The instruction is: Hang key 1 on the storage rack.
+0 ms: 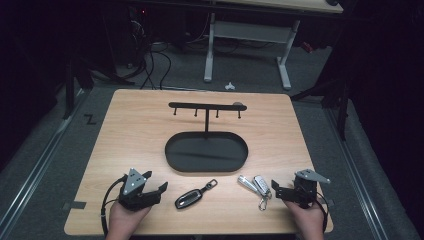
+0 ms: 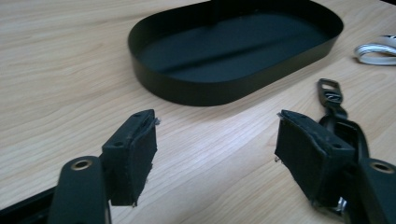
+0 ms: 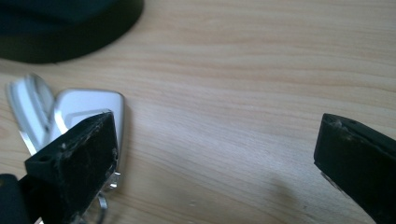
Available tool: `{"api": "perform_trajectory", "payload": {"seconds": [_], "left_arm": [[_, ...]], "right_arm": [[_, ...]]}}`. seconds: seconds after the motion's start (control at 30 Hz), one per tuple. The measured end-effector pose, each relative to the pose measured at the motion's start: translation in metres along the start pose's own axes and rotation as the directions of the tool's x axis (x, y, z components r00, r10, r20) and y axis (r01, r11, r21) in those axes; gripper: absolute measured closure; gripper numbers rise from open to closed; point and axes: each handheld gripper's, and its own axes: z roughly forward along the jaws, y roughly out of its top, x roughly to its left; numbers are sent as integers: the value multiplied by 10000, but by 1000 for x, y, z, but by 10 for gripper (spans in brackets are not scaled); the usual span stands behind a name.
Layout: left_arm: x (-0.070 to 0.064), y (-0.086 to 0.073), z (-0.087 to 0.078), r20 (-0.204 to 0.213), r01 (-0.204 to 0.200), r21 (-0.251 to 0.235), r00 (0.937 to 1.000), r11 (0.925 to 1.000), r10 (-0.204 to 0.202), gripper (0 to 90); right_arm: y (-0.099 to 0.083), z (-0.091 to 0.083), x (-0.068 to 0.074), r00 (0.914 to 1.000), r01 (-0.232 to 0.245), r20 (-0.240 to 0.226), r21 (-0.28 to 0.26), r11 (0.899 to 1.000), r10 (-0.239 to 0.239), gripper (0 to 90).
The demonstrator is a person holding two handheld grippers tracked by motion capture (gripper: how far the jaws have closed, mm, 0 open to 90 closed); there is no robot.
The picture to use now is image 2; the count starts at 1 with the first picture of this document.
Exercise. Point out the black oval tray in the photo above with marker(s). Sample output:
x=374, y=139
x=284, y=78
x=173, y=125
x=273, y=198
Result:
x=230, y=53

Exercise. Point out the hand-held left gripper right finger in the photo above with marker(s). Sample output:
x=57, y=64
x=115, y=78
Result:
x=306, y=155

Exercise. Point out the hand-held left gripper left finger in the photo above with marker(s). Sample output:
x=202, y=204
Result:
x=130, y=155

